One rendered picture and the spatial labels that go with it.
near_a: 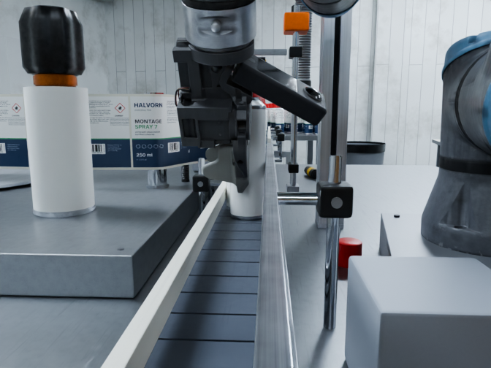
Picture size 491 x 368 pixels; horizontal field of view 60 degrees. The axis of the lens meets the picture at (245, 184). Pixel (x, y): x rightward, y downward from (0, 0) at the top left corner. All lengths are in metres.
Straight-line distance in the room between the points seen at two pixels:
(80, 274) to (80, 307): 0.04
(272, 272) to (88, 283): 0.34
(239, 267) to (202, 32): 0.24
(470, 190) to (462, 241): 0.06
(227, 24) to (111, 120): 0.48
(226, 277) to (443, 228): 0.26
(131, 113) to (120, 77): 5.20
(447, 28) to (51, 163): 5.01
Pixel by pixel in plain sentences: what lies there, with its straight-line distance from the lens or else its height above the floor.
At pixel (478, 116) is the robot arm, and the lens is 0.42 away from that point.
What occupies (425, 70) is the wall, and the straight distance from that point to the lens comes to 5.32.
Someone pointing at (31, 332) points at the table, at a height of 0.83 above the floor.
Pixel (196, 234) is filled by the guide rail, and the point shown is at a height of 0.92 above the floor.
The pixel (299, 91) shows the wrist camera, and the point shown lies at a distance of 0.50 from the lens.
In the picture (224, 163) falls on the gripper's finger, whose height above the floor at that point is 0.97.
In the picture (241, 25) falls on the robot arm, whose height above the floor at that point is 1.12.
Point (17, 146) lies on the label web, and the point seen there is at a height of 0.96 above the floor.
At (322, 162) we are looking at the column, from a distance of 0.74.
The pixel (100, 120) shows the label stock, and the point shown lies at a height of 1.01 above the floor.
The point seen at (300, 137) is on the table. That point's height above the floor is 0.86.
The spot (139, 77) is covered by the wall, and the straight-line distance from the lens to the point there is 5.93.
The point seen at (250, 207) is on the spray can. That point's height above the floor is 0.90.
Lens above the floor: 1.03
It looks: 10 degrees down
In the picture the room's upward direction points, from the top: straight up
